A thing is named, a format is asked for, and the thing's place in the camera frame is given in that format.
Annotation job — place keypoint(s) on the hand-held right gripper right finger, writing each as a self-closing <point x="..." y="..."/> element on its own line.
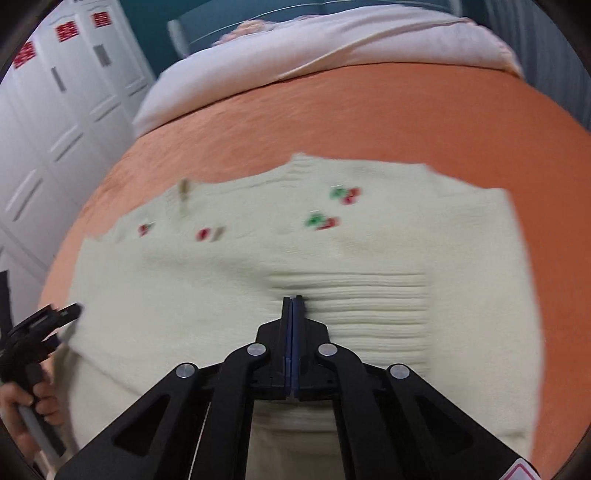
<point x="299" y="344"/>

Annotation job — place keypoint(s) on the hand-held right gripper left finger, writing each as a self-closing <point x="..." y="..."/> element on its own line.
<point x="287" y="344"/>

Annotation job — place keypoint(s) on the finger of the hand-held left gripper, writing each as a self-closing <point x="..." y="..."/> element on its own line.
<point x="60" y="316"/>

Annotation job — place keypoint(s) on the cream knit sweater with cherries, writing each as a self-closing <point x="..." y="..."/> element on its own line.
<point x="240" y="286"/>

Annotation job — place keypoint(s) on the person's left hand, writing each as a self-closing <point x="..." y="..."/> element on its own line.
<point x="39" y="401"/>

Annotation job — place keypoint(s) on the white wardrobe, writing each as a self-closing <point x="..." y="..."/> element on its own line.
<point x="55" y="115"/>

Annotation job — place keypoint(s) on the orange bed blanket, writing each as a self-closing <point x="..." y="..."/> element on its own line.
<point x="369" y="115"/>

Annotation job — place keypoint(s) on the white pillow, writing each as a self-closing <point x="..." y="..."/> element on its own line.
<point x="323" y="41"/>

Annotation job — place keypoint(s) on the teal headboard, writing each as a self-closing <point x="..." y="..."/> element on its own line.
<point x="258" y="11"/>

